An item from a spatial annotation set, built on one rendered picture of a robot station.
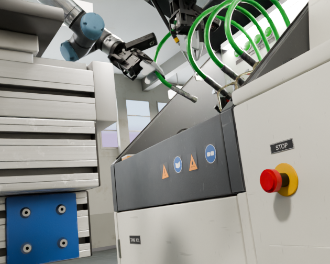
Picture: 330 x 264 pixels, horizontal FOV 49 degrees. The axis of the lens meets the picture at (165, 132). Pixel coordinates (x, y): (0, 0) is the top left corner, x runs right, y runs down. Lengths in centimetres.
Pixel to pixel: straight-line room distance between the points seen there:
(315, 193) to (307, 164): 4
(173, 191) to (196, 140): 16
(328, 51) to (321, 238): 26
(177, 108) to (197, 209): 69
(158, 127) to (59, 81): 89
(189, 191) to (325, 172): 36
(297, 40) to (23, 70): 62
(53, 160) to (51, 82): 10
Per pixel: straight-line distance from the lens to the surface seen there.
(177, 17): 118
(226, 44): 159
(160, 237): 98
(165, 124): 138
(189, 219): 84
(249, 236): 68
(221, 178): 73
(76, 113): 50
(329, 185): 55
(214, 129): 74
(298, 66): 59
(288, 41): 88
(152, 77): 126
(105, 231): 977
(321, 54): 56
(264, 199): 64
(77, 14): 121
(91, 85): 52
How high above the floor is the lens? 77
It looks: 12 degrees up
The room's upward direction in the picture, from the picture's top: 6 degrees counter-clockwise
